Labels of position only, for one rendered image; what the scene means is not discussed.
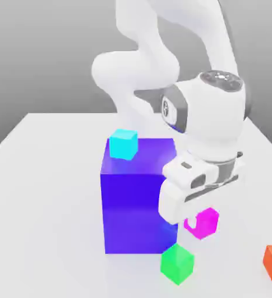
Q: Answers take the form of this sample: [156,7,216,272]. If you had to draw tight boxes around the small magenta cube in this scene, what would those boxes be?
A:
[183,207,220,240]

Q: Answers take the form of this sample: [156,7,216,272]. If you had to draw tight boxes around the large blue box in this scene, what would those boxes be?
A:
[100,137,179,255]

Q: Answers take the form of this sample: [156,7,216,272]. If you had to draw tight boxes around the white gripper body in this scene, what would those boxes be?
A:
[158,175,242,226]

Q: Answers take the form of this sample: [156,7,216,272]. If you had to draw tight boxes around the small green cube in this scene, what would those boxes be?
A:
[160,243,195,286]

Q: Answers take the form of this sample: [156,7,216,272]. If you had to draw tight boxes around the small cyan cube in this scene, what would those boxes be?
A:
[108,129,139,161]

